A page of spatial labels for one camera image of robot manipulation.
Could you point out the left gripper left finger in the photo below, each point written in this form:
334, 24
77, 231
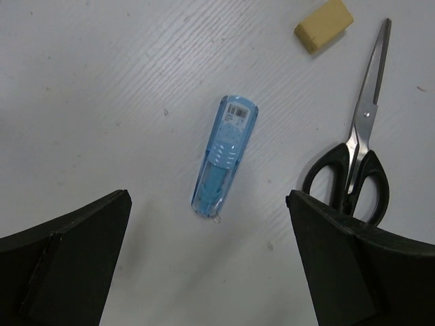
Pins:
60, 272

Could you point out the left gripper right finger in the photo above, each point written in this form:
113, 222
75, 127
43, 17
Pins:
359, 274

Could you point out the black handled scissors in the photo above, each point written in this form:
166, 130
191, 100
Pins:
353, 161

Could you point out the blue correction tape dispenser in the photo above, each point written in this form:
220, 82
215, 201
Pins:
232, 128

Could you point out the yellow eraser cube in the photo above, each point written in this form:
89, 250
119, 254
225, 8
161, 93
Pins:
321, 27

